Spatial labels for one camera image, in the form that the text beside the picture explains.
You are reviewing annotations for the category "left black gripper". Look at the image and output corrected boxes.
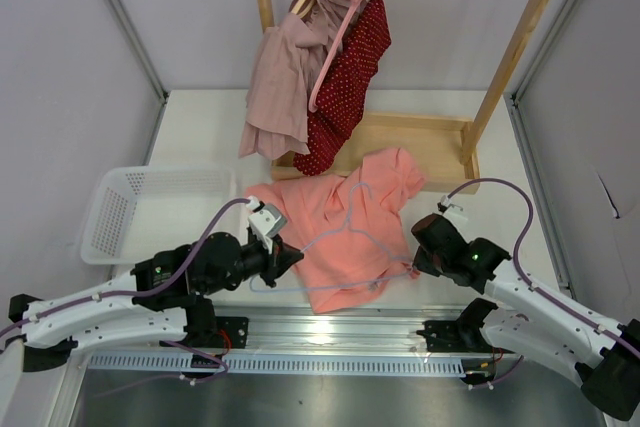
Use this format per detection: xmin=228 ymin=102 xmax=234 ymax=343
xmin=202 ymin=234 xmax=304 ymax=296

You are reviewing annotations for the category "salmon pink skirt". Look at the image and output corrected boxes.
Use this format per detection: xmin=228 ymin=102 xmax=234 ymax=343
xmin=245 ymin=148 xmax=426 ymax=314

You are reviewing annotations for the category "light blue plastic hanger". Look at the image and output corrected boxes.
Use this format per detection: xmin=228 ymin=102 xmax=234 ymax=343
xmin=249 ymin=182 xmax=418 ymax=294

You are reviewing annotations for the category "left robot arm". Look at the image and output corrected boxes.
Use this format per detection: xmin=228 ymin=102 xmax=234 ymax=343
xmin=7 ymin=232 xmax=304 ymax=373

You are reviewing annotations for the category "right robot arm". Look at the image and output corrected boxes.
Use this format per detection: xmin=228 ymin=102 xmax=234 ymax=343
xmin=411 ymin=214 xmax=639 ymax=421

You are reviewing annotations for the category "pink plastic hanger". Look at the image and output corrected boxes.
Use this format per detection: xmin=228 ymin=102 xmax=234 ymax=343
xmin=308 ymin=0 xmax=365 ymax=112

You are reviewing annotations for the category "wooden clothes rack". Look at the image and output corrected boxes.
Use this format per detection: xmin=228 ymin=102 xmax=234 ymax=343
xmin=257 ymin=0 xmax=549 ymax=192

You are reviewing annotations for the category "white plastic basket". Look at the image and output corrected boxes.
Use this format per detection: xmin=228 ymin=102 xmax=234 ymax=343
xmin=80 ymin=164 xmax=239 ymax=265

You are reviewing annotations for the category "red polka dot garment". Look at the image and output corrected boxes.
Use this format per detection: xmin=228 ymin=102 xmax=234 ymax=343
xmin=293 ymin=0 xmax=392 ymax=176

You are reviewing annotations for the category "dusty pink dress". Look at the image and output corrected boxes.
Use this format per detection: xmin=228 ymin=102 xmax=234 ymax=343
xmin=238 ymin=0 xmax=351 ymax=160

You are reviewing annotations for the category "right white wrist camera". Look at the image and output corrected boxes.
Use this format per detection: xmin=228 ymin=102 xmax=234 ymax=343
xmin=437 ymin=194 xmax=468 ymax=224

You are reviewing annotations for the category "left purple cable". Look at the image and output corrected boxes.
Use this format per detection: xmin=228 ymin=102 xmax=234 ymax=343
xmin=0 ymin=197 xmax=251 ymax=343

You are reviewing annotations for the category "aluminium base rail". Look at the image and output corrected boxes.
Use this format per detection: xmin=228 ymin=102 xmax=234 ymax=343
xmin=214 ymin=306 xmax=501 ymax=353

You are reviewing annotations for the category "white slotted cable duct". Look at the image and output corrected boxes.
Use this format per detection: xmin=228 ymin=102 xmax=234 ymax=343
xmin=89 ymin=351 xmax=488 ymax=378

